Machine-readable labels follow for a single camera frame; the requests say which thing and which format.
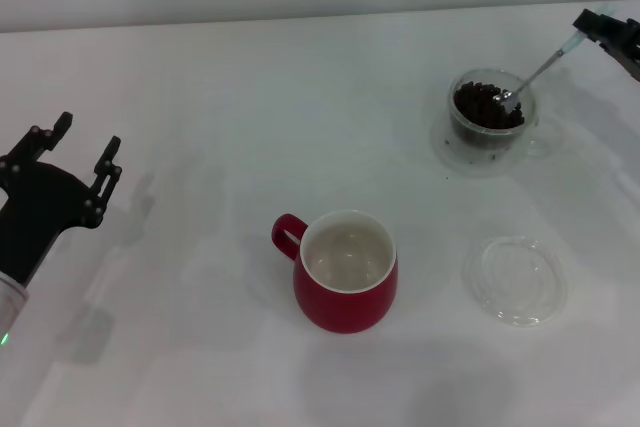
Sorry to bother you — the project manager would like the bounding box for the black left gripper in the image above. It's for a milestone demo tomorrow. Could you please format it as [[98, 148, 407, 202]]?
[[0, 111, 123, 288]]

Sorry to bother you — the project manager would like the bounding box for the steel spoon with blue handle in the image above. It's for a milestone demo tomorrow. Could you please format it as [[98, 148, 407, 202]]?
[[493, 1, 619, 112]]

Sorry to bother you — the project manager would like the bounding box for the red ceramic mug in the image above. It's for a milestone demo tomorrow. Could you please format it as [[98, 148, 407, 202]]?
[[271, 209, 400, 334]]

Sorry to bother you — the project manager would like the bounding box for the clear glass cup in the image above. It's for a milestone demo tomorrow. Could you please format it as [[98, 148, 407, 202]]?
[[448, 69, 551, 158]]

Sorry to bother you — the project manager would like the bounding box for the heap of coffee beans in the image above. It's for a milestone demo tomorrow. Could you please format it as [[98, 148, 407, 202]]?
[[452, 80, 526, 148]]

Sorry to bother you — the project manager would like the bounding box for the glass saucer with bean crumbs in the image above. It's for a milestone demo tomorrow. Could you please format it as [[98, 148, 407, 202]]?
[[432, 106, 540, 178]]

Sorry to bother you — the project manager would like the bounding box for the empty clear glass saucer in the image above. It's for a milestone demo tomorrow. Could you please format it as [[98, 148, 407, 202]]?
[[462, 234, 569, 329]]

